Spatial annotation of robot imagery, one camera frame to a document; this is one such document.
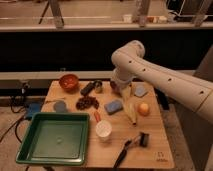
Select blue sponge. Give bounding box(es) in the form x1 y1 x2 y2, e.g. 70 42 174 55
104 100 123 115

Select purple bowl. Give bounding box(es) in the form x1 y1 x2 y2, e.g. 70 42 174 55
110 80 120 95

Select black handled brush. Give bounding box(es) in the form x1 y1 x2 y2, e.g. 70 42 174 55
113 132 149 169

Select black cables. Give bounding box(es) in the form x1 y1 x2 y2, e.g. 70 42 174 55
0 82 31 144

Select white paper cup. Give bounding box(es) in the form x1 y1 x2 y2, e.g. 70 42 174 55
95 120 112 141

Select small metal cup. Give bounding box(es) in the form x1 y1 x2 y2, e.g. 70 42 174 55
94 80 103 93

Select green plastic tray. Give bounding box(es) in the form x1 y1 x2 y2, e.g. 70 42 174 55
16 112 90 166

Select orange fruit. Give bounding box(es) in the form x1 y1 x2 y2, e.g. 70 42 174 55
138 103 150 116

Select dark grape bunch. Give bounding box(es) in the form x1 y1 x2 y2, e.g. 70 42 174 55
76 96 99 110

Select grey round lid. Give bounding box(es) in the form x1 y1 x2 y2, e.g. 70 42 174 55
53 101 68 113

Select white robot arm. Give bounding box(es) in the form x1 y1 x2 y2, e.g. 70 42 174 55
111 40 213 122

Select red bowl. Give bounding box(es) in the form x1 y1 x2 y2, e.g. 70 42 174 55
59 74 79 92

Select blue power box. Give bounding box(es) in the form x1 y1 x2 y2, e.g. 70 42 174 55
25 103 42 120

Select yellow banana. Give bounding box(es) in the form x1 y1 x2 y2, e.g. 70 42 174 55
124 102 137 125

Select black whiteboard eraser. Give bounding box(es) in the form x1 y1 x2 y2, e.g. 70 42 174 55
80 82 94 96

